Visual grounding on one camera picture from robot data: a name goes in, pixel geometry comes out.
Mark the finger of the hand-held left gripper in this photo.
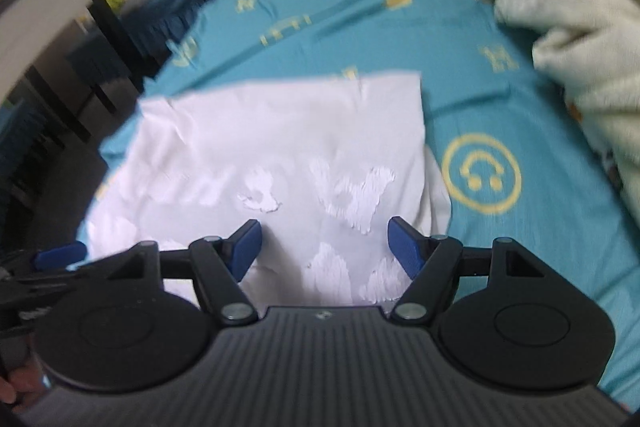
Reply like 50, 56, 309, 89
31, 241, 110, 282

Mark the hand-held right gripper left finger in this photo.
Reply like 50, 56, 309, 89
105, 219, 264, 327

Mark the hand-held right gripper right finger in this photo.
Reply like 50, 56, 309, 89
387, 216, 547, 324

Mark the white t-shirt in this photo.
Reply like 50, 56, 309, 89
82, 69, 453, 308

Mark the person's left hand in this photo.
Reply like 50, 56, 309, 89
0, 367, 47, 408

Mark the teal printed bedsheet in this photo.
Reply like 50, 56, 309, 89
75, 0, 640, 413

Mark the green fleece blanket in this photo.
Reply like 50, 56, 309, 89
430, 0, 640, 208

